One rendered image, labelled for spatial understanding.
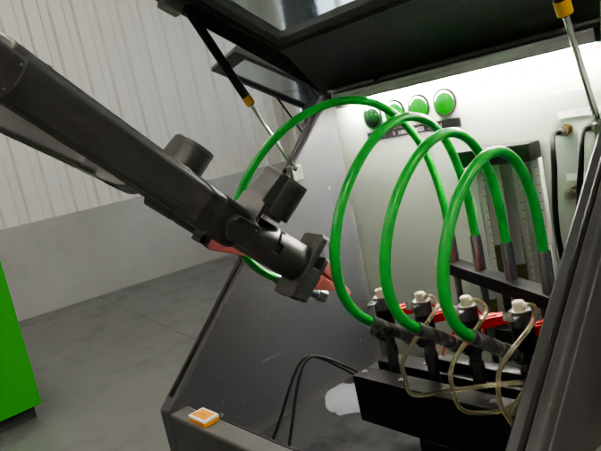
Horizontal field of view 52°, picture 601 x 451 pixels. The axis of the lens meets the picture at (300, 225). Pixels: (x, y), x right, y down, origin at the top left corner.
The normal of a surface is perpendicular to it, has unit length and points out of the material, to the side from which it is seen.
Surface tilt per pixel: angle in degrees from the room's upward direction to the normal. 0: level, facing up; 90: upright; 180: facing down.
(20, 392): 90
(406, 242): 90
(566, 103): 90
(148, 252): 90
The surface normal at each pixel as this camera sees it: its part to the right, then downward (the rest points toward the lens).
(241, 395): 0.64, -0.01
